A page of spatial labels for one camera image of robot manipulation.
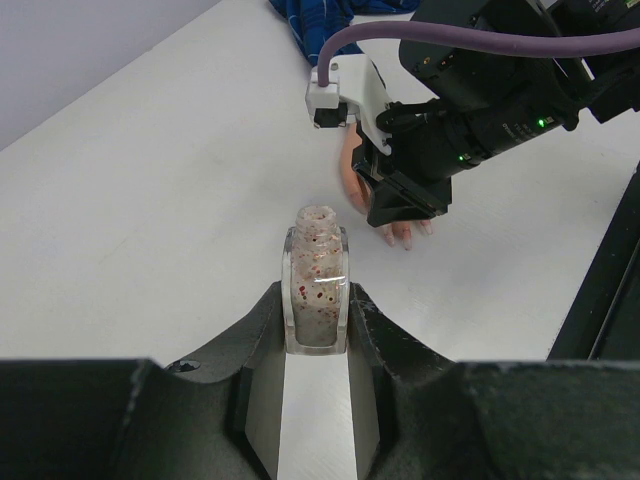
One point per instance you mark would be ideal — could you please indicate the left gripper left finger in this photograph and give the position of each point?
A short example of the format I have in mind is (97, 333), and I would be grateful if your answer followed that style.
(213, 414)

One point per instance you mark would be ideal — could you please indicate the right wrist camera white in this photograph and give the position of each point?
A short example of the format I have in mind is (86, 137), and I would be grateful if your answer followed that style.
(355, 93)

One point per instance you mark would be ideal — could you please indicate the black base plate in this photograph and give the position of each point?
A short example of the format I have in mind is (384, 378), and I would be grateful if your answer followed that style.
(603, 321)

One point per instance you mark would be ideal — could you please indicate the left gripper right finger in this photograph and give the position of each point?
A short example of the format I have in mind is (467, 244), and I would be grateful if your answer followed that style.
(418, 415)

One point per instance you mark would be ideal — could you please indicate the blue plaid shirt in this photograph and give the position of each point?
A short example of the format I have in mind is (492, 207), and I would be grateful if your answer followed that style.
(313, 22)

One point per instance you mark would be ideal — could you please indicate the mannequin hand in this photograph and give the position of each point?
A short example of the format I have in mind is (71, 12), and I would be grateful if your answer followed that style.
(359, 195)

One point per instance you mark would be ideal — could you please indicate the clear nail polish bottle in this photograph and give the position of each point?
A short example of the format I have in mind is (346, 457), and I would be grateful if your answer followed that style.
(315, 284)

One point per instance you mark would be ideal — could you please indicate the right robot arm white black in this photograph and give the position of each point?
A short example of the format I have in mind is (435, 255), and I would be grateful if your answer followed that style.
(528, 97)

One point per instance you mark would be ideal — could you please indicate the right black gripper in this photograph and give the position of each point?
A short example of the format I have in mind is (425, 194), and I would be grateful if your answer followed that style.
(431, 142)

